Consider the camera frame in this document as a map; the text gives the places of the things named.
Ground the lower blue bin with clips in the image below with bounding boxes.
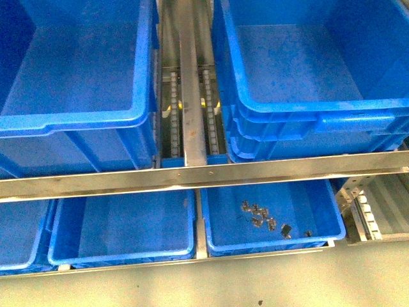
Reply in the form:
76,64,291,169
201,180,346,256

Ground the blue target bin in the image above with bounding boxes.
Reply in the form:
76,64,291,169
212,1,408,163

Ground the lower blue bin middle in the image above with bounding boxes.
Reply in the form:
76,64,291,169
48,190,196,269

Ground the blue source bin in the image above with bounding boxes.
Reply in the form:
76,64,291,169
1,1,159,179

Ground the lower blue bin left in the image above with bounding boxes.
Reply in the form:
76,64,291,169
1,200,58,276

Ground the metal roller rack frame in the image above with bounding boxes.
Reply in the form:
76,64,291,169
1,1,408,262

